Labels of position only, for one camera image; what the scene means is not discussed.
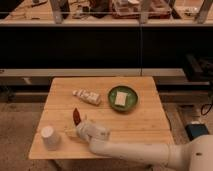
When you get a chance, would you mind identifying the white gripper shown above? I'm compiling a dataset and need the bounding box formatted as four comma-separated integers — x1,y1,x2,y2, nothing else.
64,115,110,142

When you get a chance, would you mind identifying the red pepper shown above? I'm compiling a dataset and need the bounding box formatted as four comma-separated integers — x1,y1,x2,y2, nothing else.
73,108,81,126

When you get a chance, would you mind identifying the white plastic bottle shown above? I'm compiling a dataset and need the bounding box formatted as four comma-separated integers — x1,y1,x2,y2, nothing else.
73,89,101,105

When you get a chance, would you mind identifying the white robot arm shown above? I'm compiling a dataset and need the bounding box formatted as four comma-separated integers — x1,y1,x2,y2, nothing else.
73,116,213,171

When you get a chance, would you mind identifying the white paper cup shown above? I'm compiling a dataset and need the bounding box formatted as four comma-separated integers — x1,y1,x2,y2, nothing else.
41,126,60,150

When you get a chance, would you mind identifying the wooden table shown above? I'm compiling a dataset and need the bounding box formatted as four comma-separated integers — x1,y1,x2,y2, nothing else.
29,77,174,159

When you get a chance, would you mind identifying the green plate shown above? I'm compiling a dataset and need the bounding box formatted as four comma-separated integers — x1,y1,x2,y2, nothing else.
108,85,138,112

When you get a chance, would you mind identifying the long wooden bench shelf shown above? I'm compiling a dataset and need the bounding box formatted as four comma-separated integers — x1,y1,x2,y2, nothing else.
0,68,184,77

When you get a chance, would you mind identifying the black foot pedal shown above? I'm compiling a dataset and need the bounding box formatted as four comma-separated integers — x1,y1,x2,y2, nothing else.
185,124,209,141

